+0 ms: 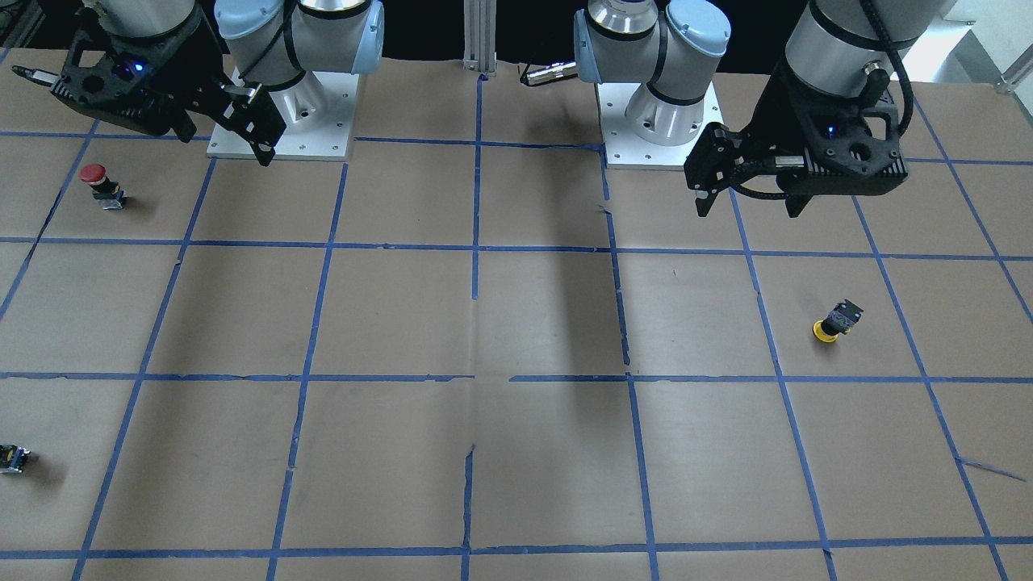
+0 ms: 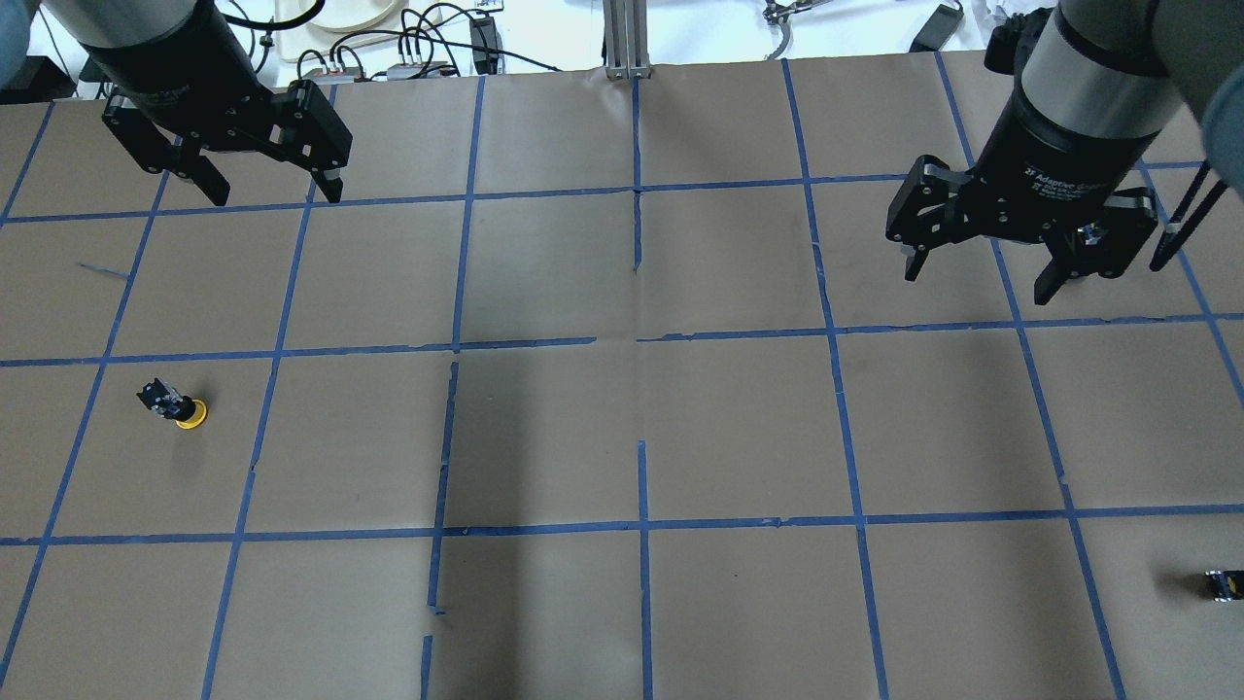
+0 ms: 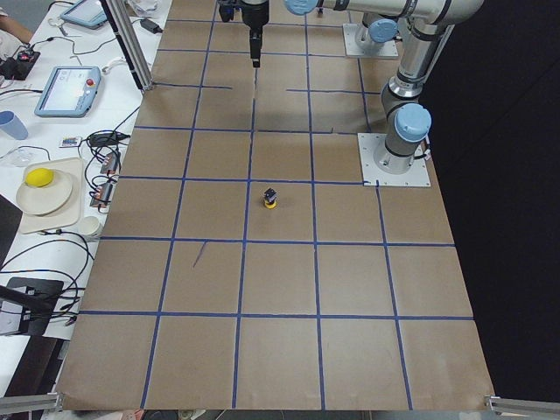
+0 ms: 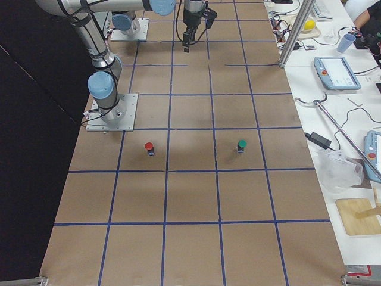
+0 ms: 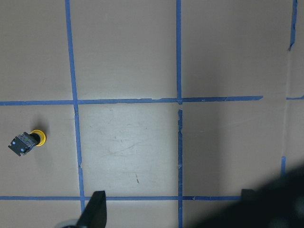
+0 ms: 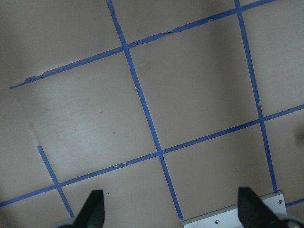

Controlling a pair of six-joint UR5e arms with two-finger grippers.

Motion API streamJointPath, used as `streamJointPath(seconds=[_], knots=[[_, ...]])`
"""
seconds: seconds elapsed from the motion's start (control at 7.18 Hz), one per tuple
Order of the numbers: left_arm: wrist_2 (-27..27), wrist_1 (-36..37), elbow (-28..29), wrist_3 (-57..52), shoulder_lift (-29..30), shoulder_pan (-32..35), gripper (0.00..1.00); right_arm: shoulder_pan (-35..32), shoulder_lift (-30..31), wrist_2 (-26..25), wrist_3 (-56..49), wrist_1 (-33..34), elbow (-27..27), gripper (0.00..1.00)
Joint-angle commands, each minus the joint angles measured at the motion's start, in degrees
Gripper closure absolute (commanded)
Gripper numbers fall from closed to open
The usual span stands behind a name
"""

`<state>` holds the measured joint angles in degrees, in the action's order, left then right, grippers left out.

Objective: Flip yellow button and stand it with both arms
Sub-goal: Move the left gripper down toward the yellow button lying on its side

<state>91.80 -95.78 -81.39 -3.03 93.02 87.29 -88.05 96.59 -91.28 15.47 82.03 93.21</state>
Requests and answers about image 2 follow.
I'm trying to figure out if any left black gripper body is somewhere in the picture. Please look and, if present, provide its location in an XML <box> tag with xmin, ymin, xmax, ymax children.
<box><xmin>101</xmin><ymin>48</ymin><xmax>355</xmax><ymax>177</ymax></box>

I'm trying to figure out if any metal cane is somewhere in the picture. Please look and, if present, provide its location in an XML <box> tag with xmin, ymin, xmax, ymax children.
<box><xmin>761</xmin><ymin>0</ymin><xmax>830</xmax><ymax>58</ymax></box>

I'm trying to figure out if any aluminium frame post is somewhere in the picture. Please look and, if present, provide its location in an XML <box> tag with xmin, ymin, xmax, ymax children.
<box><xmin>603</xmin><ymin>0</ymin><xmax>652</xmax><ymax>83</ymax></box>

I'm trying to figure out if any yellow push button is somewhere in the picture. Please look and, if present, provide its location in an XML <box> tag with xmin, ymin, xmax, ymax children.
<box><xmin>136</xmin><ymin>377</ymin><xmax>209</xmax><ymax>430</ymax></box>

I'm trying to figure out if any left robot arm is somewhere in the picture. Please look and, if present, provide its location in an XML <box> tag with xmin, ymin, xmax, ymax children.
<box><xmin>51</xmin><ymin>1</ymin><xmax>355</xmax><ymax>205</ymax></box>

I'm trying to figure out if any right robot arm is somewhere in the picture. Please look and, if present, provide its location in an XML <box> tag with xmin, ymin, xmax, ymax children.
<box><xmin>884</xmin><ymin>1</ymin><xmax>1242</xmax><ymax>305</ymax></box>

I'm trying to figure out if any black braided cable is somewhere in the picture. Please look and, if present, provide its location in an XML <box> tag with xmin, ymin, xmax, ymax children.
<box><xmin>1149</xmin><ymin>160</ymin><xmax>1230</xmax><ymax>274</ymax></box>

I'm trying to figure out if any white tray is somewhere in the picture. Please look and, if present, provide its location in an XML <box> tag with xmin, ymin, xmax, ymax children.
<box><xmin>275</xmin><ymin>1</ymin><xmax>409</xmax><ymax>65</ymax></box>

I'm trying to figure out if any black power adapter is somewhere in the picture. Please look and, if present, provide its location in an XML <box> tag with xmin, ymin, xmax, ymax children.
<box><xmin>469</xmin><ymin>14</ymin><xmax>501</xmax><ymax>75</ymax></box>

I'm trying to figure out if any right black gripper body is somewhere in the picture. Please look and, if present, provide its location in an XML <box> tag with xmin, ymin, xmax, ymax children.
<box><xmin>884</xmin><ymin>155</ymin><xmax>1157</xmax><ymax>279</ymax></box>

